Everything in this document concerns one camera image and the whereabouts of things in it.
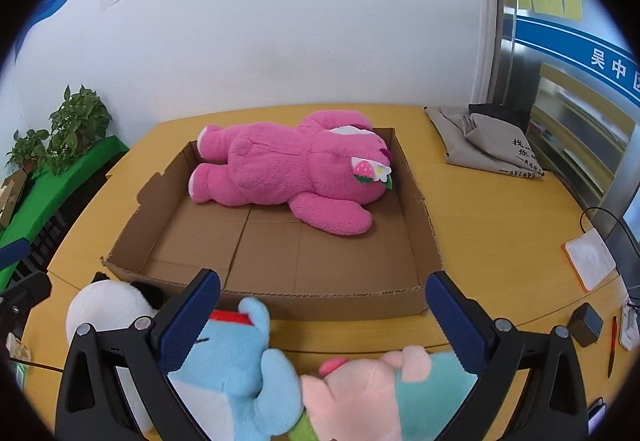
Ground panda plush toy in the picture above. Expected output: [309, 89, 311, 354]
[66, 282, 166, 433]

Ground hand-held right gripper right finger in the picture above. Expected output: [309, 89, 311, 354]
[424, 271, 590, 441]

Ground blue plush toy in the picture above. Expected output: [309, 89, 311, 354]
[165, 297, 304, 441]

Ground potted green plant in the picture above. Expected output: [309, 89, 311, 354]
[6, 84, 112, 176]

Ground black crate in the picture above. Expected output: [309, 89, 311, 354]
[10, 211, 71, 287]

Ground white pad with orange edge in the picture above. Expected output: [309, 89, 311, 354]
[562, 228, 619, 293]

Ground black cable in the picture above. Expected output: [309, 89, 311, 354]
[580, 207, 640, 267]

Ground green cloth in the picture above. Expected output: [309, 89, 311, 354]
[0, 136, 130, 247]

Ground grey cloth bag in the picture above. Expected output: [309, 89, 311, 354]
[425, 104, 547, 180]

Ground orange pen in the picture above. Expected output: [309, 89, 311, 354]
[607, 316, 618, 378]

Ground cardboard box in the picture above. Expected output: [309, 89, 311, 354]
[100, 127, 447, 321]

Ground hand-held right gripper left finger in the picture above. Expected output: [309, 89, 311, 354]
[55, 268, 222, 441]

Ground pink and teal plush toy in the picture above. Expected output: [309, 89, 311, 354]
[298, 346, 480, 441]

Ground glass door with blue band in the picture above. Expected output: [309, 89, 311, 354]
[484, 0, 640, 212]

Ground pink plush bear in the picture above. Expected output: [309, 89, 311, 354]
[188, 111, 394, 237]

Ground black power adapter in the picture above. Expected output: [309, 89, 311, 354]
[570, 303, 605, 348]

